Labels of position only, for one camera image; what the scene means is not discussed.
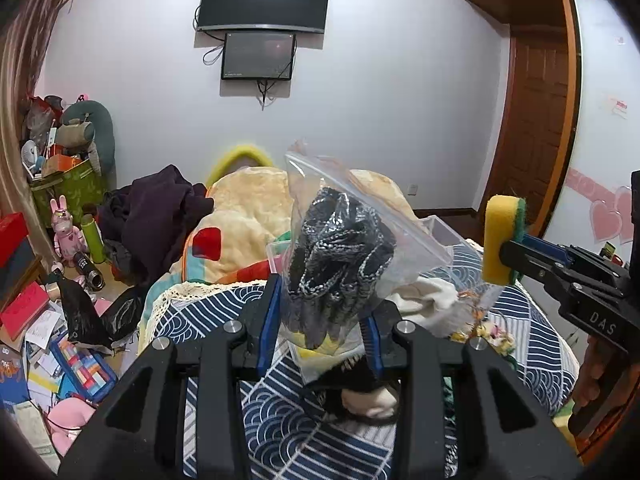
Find black flashlight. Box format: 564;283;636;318
73;252;105;292

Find blue puzzle box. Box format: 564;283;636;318
50;333;117;404

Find pink plush toy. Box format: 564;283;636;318
46;396;96;456

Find brown wooden wardrobe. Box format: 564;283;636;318
466;0;579;235

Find black white headband item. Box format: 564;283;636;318
299;356;400;427

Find white sliding wardrobe door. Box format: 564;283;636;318
544;0;639;261

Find person's right hand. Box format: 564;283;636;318
572;336;608;408

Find yellow plush cushion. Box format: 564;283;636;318
206;144;274;188

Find black plastic bag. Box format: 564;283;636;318
55;273;148;350

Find red book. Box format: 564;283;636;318
1;282;49;339

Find pink rabbit toy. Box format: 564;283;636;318
50;195;88;266

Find green bottle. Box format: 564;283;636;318
80;214;106;264

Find small wall monitor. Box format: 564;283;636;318
221;30;297;80

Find yellow green sponge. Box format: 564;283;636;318
482;195;526;286

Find zip bag with black knit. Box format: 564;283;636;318
278;140;454;351

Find clear plastic storage box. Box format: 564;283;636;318
280;216;487;384

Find striped brown curtain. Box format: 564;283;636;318
1;0;63;266

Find grey green neck pillow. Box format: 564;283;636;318
55;100;115;177

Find red box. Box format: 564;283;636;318
0;212;28;268

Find dark purple clothing pile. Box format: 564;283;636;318
98;165;215;287

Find green storage box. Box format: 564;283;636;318
29;160;108;229

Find cream cloth pouch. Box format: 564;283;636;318
387;276;458;338

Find yellow felt ball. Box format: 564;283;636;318
288;330;363;360

